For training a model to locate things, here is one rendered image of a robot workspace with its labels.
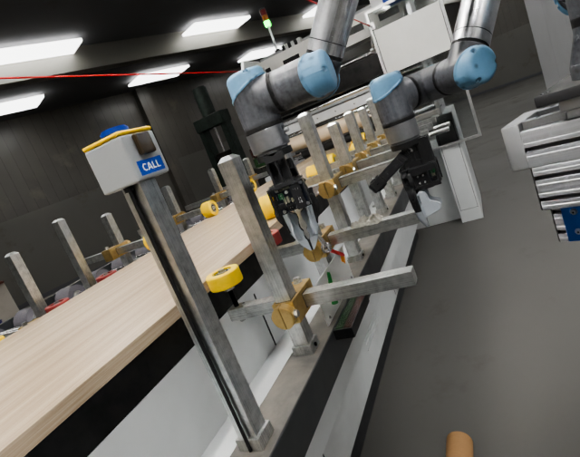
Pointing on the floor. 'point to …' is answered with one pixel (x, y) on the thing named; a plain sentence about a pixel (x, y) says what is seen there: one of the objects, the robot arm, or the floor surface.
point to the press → (211, 119)
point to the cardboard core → (459, 445)
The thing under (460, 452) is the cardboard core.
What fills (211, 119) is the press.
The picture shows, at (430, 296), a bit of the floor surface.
